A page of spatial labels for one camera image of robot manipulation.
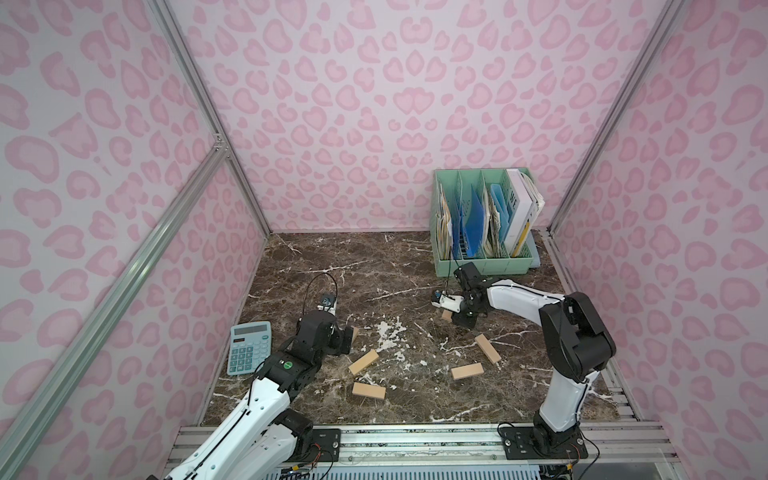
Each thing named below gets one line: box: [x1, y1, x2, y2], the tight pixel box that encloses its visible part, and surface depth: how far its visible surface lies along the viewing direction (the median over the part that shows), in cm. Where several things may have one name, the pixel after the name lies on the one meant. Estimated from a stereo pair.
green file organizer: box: [431, 168, 534, 278], surface depth 103 cm
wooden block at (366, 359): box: [348, 349, 379, 375], surface depth 88 cm
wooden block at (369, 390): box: [352, 382, 387, 400], surface depth 84 cm
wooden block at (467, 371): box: [451, 362, 485, 380], surface depth 86 cm
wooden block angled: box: [475, 334, 502, 365], surface depth 90 cm
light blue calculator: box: [227, 321, 273, 375], surface depth 92 cm
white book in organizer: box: [505, 168, 546, 257], surface depth 99 cm
